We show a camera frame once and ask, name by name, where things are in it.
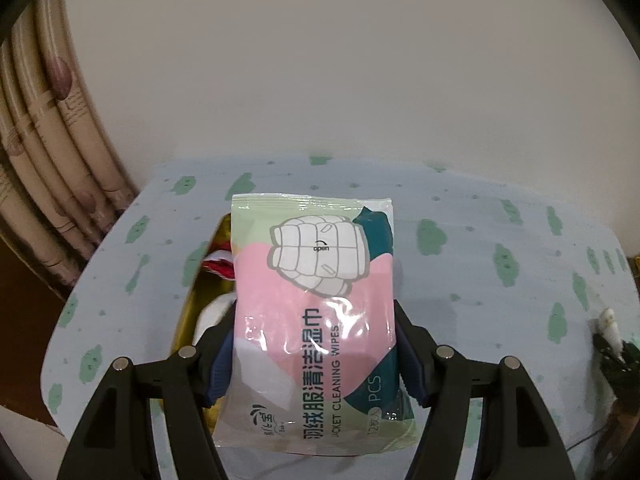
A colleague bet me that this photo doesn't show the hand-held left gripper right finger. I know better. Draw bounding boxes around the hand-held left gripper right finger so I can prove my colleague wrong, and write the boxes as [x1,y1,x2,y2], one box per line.
[394,299,576,480]

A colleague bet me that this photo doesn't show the beige patterned curtain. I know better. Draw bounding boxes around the beige patterned curtain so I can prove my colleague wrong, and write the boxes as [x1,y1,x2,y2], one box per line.
[0,0,141,301]

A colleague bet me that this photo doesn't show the red tin box gold inside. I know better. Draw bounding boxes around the red tin box gold inside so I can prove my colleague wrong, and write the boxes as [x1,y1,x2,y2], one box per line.
[167,212,238,436]

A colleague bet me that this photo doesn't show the pink and white wipes packet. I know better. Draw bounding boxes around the pink and white wipes packet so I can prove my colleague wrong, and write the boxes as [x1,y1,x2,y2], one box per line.
[212,192,418,453]

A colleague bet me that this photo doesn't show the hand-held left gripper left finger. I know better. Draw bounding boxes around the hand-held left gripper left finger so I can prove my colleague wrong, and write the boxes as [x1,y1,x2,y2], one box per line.
[59,327,236,480]

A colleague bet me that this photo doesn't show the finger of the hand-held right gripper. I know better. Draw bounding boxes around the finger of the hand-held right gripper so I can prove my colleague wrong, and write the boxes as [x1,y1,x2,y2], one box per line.
[592,332,640,381]

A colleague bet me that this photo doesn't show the white sock with red trim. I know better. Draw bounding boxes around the white sock with red trim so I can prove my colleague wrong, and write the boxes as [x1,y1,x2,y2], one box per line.
[192,294,236,356]

